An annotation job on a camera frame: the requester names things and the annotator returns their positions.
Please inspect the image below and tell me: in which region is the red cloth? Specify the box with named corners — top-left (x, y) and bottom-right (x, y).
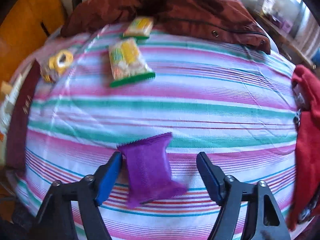
top-left (287, 64), bottom-right (319, 231)

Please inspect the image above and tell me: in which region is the yellow patterned sock ball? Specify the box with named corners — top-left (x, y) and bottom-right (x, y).
top-left (40, 50), bottom-right (74, 83)

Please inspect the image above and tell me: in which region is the cluttered side desk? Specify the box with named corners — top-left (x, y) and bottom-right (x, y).
top-left (248, 8), bottom-right (319, 70)

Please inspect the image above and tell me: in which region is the small green cracker pack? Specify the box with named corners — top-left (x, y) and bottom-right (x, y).
top-left (122, 17), bottom-right (154, 40)

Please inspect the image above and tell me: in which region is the gold metal tray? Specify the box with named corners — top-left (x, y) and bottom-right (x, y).
top-left (0, 62), bottom-right (42, 170)

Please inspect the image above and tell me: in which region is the maroon jacket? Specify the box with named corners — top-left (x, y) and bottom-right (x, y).
top-left (61, 0), bottom-right (271, 54)

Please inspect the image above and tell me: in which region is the purple snack packet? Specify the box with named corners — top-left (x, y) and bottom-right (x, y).
top-left (117, 132), bottom-right (187, 208)

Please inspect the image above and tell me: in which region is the striped tablecloth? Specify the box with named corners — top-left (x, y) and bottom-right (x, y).
top-left (9, 24), bottom-right (297, 239)

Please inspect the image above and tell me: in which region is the green yellow cracker pack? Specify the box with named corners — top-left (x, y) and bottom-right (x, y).
top-left (108, 37), bottom-right (156, 88)

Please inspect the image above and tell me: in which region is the wooden wardrobe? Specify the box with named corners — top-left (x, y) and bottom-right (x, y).
top-left (1, 0), bottom-right (67, 82)

